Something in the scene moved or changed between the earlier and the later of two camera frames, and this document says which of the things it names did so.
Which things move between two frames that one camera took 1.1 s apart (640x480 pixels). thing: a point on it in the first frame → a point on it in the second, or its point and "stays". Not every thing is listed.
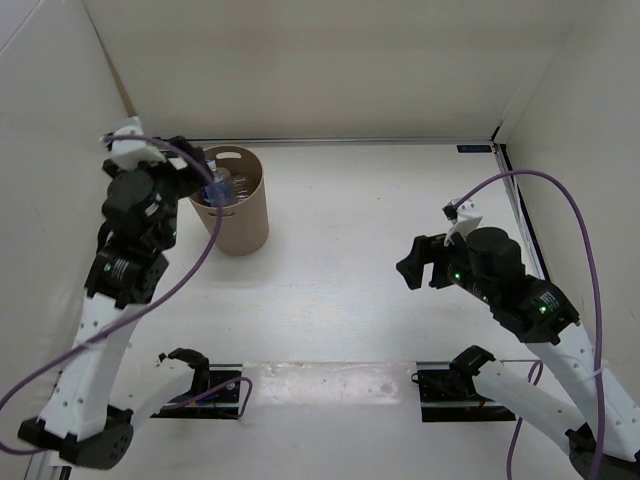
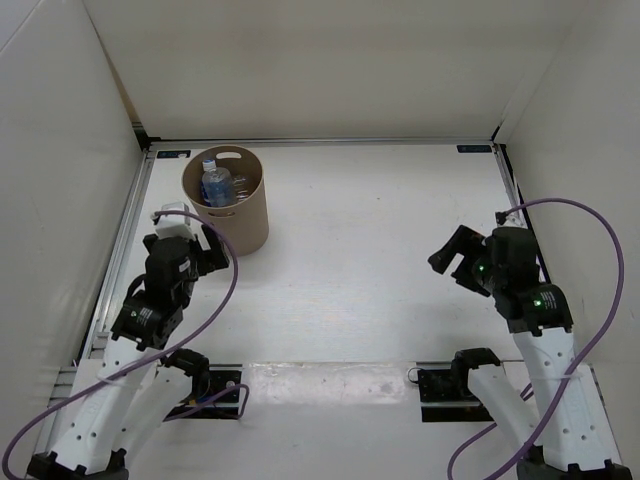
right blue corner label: x=474 y=148 stays
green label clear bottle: x=240 y=183 stays
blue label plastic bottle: x=219 y=192 stays
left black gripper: x=190 y=177 → x=211 y=258
